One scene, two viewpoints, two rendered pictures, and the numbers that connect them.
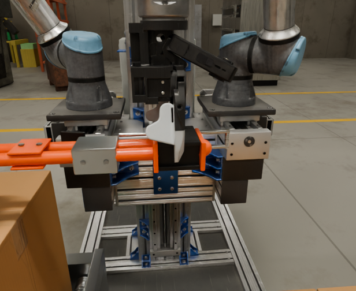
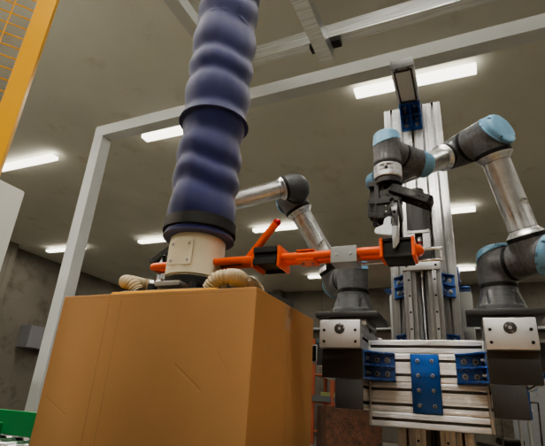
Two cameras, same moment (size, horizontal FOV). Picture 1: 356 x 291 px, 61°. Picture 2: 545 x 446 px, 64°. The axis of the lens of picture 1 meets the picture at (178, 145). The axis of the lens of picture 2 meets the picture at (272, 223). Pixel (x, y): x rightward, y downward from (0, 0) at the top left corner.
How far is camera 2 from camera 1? 0.85 m
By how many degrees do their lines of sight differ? 53
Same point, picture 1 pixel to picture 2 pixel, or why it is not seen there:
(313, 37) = not seen: outside the picture
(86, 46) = not seen: hidden behind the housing
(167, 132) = (387, 229)
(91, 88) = (355, 295)
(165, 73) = (387, 200)
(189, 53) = (401, 190)
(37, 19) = not seen: hidden behind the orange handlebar
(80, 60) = (349, 272)
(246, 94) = (510, 298)
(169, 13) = (387, 172)
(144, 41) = (376, 189)
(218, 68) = (419, 196)
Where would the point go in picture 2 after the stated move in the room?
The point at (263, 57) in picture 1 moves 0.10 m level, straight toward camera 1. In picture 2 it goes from (514, 256) to (502, 247)
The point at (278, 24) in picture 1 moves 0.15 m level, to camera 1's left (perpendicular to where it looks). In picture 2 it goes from (517, 224) to (465, 230)
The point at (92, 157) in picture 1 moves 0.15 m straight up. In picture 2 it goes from (342, 250) to (342, 198)
